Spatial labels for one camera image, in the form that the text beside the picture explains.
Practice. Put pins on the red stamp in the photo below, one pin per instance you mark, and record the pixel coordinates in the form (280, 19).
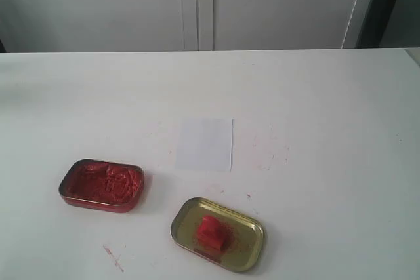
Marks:
(212, 233)

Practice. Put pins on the red ink tin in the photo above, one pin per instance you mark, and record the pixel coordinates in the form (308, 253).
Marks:
(102, 185)

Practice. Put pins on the white paper sheet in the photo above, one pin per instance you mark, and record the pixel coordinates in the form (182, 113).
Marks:
(205, 145)

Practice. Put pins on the gold tin lid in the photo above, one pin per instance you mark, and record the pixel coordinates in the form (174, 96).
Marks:
(246, 234)

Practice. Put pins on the white cabinet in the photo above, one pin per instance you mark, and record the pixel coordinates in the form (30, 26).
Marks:
(179, 25)

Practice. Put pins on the dark vertical post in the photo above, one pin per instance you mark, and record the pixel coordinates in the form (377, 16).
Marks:
(375, 23)

